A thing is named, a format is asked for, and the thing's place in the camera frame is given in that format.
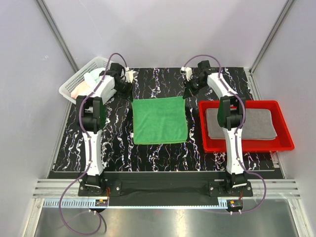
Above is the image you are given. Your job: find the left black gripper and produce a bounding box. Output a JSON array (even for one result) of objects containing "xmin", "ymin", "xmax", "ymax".
[{"xmin": 113, "ymin": 79, "xmax": 133, "ymax": 102}]

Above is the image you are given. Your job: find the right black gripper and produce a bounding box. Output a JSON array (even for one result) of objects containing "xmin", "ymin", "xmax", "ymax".
[{"xmin": 183, "ymin": 77, "xmax": 206, "ymax": 99}]

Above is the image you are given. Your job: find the green towel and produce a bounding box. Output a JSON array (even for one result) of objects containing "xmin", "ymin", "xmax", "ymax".
[{"xmin": 132, "ymin": 96, "xmax": 188, "ymax": 145}]

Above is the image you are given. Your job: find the grey towel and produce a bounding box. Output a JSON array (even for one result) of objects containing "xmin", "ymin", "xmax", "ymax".
[{"xmin": 205, "ymin": 108, "xmax": 277, "ymax": 140}]

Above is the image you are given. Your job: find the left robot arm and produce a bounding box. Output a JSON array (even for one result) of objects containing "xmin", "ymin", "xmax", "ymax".
[{"xmin": 76, "ymin": 63, "xmax": 137, "ymax": 196}]

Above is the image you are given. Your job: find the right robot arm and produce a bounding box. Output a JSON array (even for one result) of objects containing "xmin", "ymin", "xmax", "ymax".
[{"xmin": 180, "ymin": 60, "xmax": 247, "ymax": 196}]

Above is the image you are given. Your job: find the white towel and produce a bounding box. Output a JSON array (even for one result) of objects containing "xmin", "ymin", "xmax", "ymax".
[{"xmin": 83, "ymin": 68, "xmax": 105, "ymax": 88}]

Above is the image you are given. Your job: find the pink towel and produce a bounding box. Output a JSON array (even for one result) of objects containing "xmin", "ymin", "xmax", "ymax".
[{"xmin": 71, "ymin": 81, "xmax": 91, "ymax": 99}]

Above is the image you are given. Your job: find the white plastic basket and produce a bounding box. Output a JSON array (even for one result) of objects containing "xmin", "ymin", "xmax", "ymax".
[{"xmin": 59, "ymin": 56, "xmax": 109, "ymax": 104}]

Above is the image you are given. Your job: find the red plastic tray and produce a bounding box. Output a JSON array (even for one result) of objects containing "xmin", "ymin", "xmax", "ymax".
[{"xmin": 198, "ymin": 100, "xmax": 295, "ymax": 153}]

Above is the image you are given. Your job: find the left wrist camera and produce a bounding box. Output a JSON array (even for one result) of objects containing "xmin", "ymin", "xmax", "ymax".
[{"xmin": 124, "ymin": 70, "xmax": 138, "ymax": 83}]

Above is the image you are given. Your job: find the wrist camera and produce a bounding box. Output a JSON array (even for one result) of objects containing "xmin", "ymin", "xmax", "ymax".
[
  {"xmin": 180, "ymin": 67, "xmax": 193, "ymax": 81},
  {"xmin": 124, "ymin": 70, "xmax": 138, "ymax": 83}
]

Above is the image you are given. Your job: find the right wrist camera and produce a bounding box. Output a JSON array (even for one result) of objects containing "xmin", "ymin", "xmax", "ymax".
[{"xmin": 180, "ymin": 67, "xmax": 193, "ymax": 81}]

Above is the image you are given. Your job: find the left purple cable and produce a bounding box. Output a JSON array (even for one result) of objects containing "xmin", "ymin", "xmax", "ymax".
[{"xmin": 58, "ymin": 52, "xmax": 129, "ymax": 235}]

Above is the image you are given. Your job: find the purple cable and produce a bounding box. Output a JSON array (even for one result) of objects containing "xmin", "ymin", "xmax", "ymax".
[
  {"xmin": 184, "ymin": 54, "xmax": 267, "ymax": 215},
  {"xmin": 58, "ymin": 52, "xmax": 129, "ymax": 235}
]

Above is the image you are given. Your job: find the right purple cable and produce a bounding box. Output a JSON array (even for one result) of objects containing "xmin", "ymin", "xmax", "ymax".
[{"xmin": 184, "ymin": 54, "xmax": 267, "ymax": 215}]

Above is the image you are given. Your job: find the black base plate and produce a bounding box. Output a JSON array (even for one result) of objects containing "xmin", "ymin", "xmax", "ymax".
[{"xmin": 78, "ymin": 180, "xmax": 253, "ymax": 198}]

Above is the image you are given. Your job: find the white slotted cable duct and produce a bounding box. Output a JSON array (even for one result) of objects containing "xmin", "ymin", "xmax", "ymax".
[{"xmin": 43, "ymin": 198, "xmax": 109, "ymax": 208}]

